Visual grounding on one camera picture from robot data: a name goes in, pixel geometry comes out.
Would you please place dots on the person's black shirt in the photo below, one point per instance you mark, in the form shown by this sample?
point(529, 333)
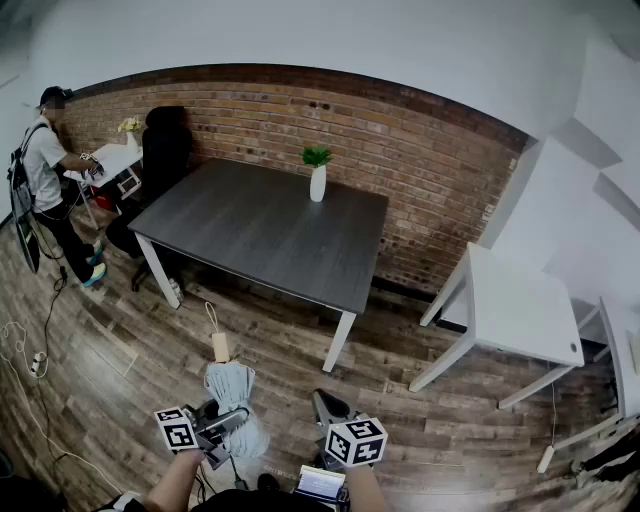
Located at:
point(250, 502)

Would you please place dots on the small screen device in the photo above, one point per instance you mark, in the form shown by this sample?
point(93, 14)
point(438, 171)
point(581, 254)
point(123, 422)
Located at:
point(320, 481)

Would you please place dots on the red box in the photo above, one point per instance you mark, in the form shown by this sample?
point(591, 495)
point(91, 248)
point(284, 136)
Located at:
point(105, 202)

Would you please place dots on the beige power adapter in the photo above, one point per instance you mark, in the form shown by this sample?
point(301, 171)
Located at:
point(545, 460)

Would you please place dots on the light blue umbrella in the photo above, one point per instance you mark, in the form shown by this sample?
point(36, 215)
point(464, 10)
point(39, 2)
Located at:
point(227, 385)

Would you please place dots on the white vase with green plant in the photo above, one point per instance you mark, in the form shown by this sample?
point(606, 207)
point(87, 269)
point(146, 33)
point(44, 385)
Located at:
point(317, 185)

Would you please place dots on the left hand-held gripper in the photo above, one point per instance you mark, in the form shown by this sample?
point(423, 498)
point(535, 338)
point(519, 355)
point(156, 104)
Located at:
point(177, 435)

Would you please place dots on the white power strip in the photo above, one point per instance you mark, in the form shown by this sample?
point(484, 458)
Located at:
point(37, 363)

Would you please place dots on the white side table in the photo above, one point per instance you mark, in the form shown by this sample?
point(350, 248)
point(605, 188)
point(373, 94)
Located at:
point(520, 310)

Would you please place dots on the dark wooden table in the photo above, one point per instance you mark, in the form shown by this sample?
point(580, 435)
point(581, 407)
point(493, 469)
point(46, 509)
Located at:
point(260, 235)

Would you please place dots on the person's right forearm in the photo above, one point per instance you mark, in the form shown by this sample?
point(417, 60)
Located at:
point(365, 487)

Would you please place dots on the small white desk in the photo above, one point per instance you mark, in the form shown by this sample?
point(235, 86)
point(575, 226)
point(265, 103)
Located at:
point(112, 160)

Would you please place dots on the white vase with yellow flowers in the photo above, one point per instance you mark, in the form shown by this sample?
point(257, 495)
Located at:
point(131, 140)

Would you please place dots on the black bag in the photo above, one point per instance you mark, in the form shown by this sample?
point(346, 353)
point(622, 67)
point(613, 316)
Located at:
point(615, 462)

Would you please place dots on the white table with slim legs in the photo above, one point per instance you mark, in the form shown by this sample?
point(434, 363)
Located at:
point(617, 350)

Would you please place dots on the person's left forearm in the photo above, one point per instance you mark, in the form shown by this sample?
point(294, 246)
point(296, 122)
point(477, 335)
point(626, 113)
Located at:
point(172, 480)

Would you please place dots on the black office chair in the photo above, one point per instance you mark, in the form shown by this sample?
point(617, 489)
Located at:
point(165, 150)

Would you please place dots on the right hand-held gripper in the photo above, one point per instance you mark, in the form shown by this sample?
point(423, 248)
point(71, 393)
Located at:
point(357, 442)

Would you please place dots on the clear plastic bottle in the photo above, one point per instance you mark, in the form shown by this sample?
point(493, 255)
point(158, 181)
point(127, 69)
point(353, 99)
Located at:
point(176, 291)

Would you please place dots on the white framed box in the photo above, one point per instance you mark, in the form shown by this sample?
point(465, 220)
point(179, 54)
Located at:
point(127, 181)

